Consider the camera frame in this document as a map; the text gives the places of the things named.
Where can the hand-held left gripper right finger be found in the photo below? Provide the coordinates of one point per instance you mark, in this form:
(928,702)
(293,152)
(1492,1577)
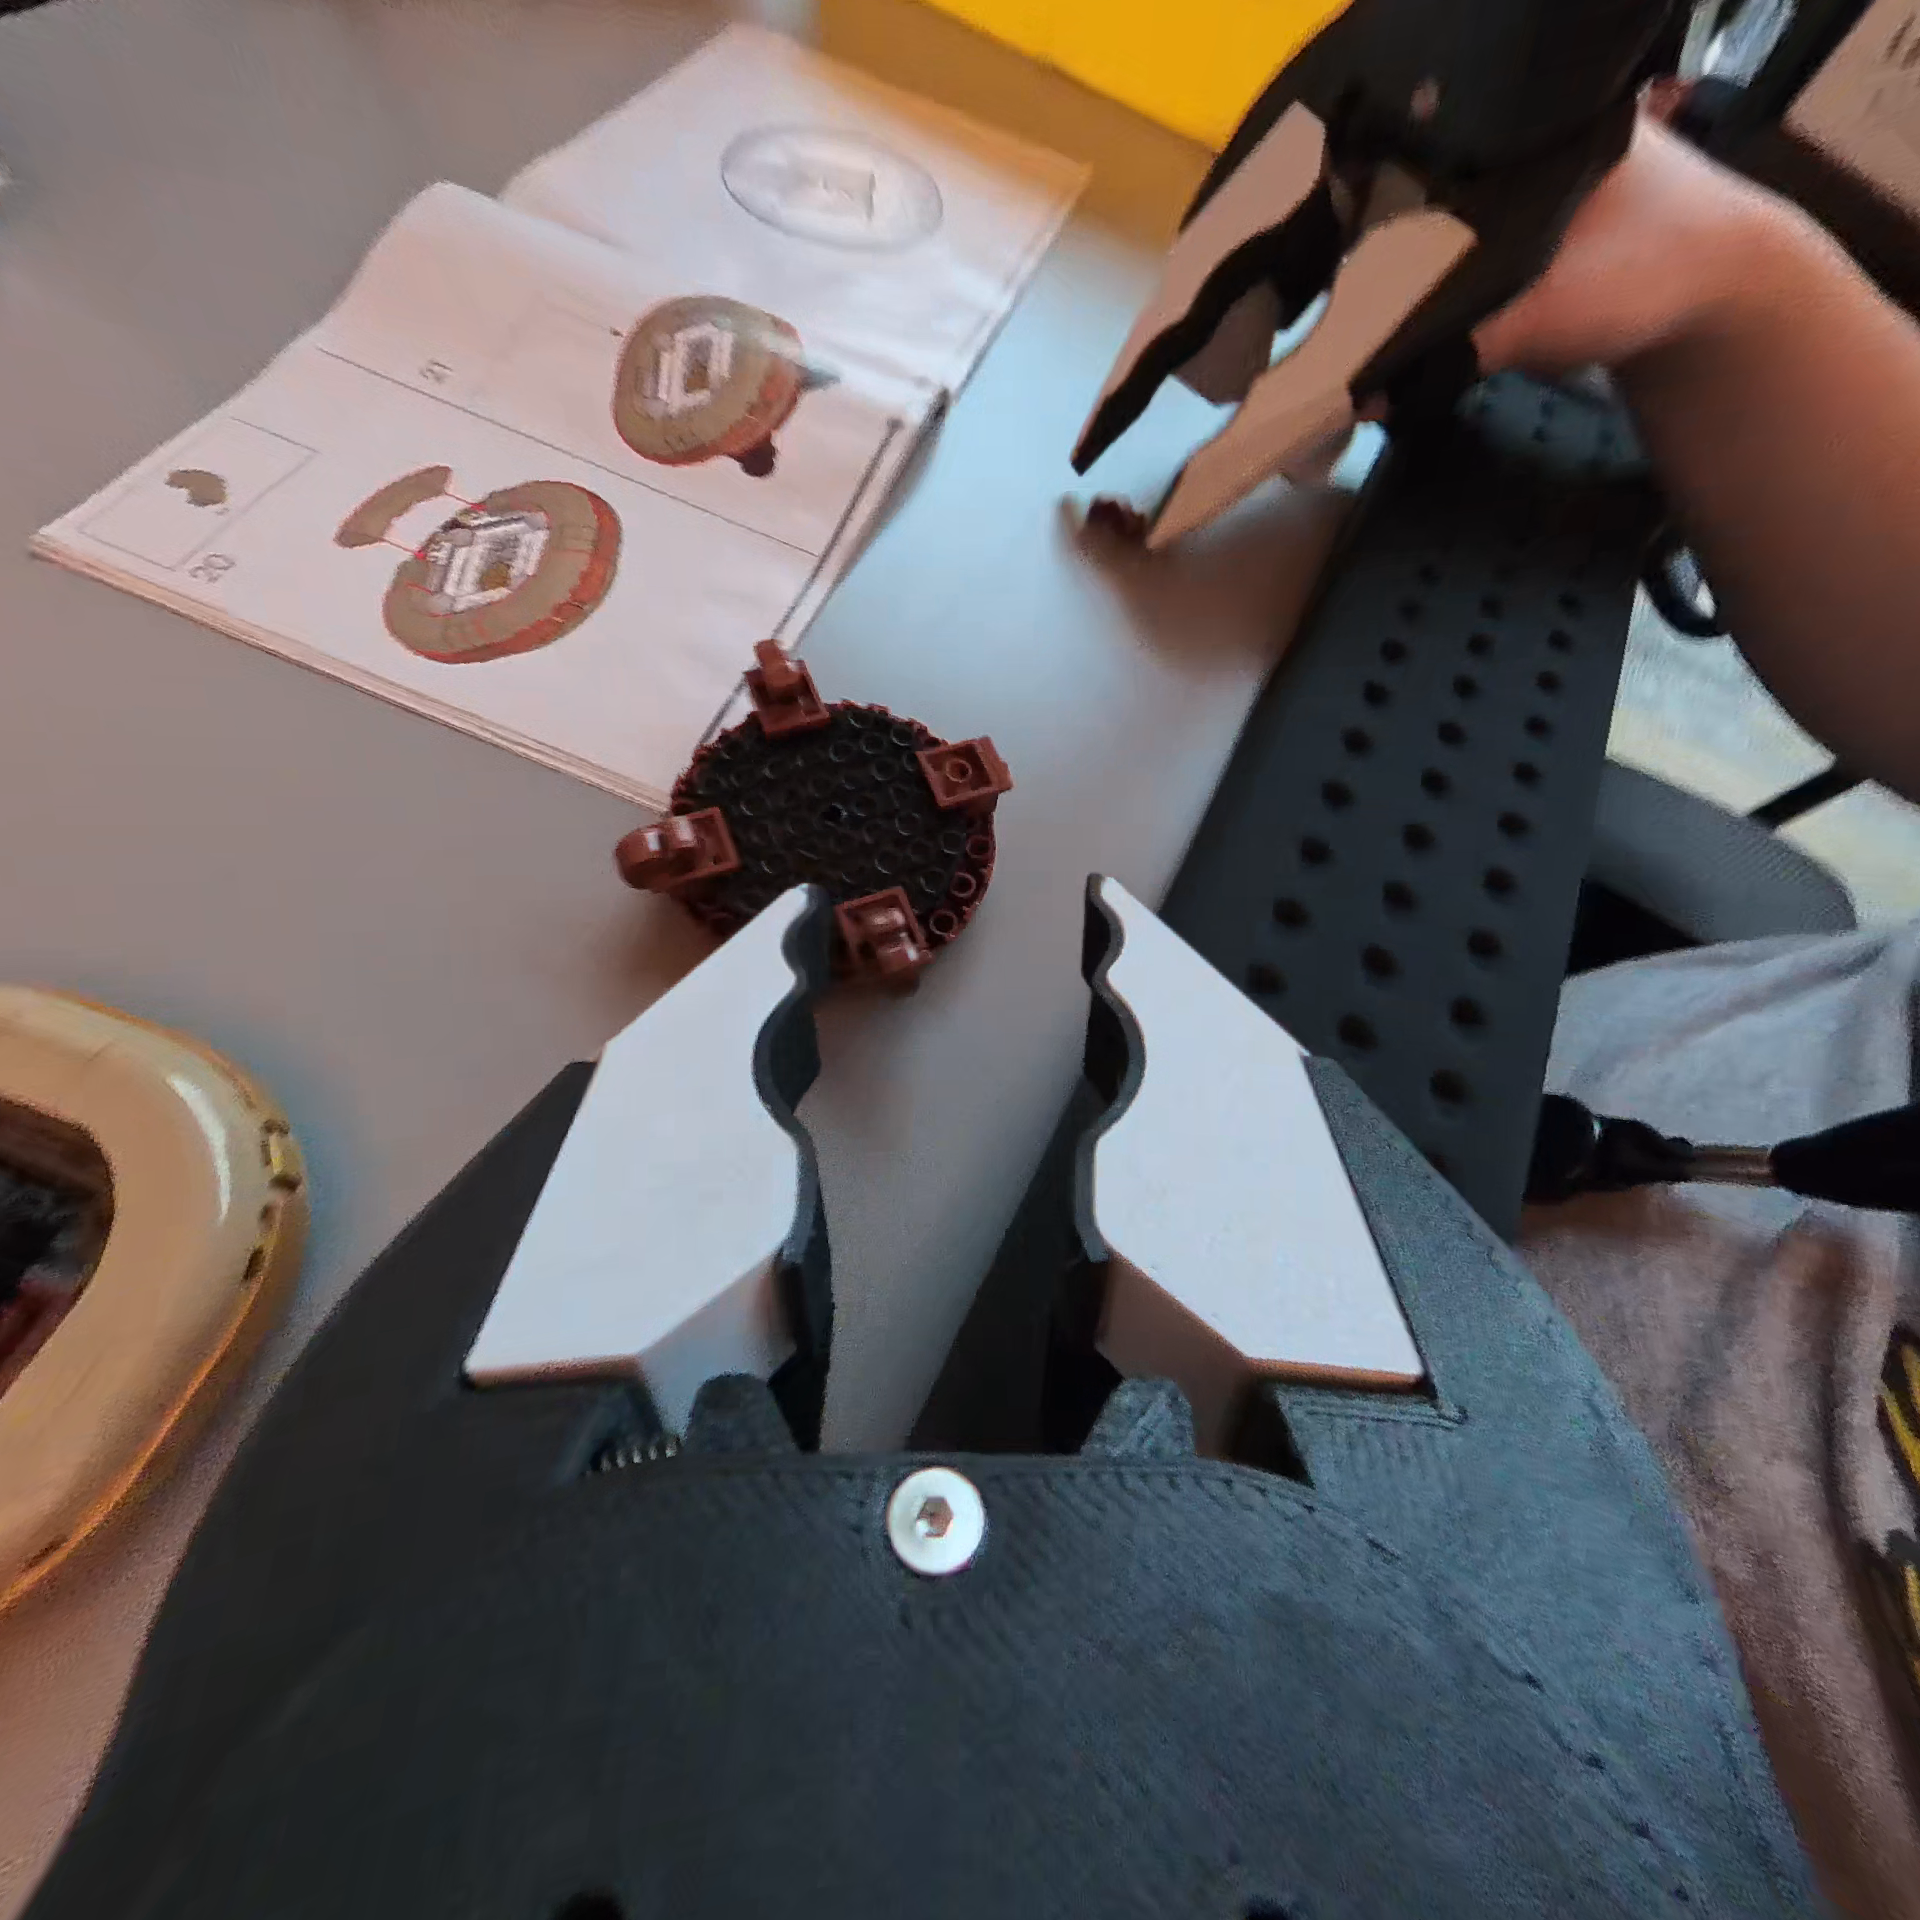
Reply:
(1231,1200)

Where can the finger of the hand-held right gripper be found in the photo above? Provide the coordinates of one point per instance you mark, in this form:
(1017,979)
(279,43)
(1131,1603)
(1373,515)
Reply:
(1319,405)
(1253,196)

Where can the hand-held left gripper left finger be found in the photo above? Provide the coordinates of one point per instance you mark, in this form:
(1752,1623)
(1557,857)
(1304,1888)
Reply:
(644,1200)

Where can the small brown brick piece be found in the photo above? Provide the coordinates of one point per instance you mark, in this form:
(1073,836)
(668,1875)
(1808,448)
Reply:
(1114,520)

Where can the round brown brick base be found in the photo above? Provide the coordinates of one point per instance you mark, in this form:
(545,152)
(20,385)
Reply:
(810,809)

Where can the person's right forearm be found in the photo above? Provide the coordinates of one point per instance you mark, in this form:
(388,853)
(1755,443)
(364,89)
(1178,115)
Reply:
(1724,376)

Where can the grey desk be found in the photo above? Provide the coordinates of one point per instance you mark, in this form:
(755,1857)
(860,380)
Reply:
(225,781)

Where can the yellow plastic box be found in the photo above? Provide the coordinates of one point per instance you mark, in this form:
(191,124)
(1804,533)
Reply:
(1108,53)

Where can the black perforated panel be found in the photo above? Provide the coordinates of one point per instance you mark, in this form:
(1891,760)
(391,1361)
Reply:
(1425,781)

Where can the person's printed grey shirt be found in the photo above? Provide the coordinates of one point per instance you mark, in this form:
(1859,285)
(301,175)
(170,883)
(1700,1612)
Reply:
(1695,1349)

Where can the grey office chair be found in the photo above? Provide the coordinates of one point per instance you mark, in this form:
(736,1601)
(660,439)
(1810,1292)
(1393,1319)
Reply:
(1711,856)

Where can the open instruction booklet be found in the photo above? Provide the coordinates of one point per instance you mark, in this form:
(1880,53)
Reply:
(493,390)

